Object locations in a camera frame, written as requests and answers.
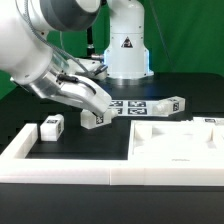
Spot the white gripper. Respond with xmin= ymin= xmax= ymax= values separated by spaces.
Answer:
xmin=27 ymin=70 xmax=112 ymax=116

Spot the white square table top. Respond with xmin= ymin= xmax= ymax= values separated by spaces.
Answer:
xmin=128 ymin=120 xmax=224 ymax=161

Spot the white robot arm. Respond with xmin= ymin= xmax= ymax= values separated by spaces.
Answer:
xmin=0 ymin=0 xmax=154 ymax=115

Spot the white sheet with tags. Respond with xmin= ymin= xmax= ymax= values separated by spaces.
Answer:
xmin=109 ymin=100 xmax=165 ymax=117

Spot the white U-shaped obstacle fence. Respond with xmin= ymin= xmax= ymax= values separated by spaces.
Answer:
xmin=0 ymin=124 xmax=224 ymax=186

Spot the grey cable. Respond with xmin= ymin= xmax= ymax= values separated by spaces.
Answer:
xmin=14 ymin=0 xmax=101 ymax=79

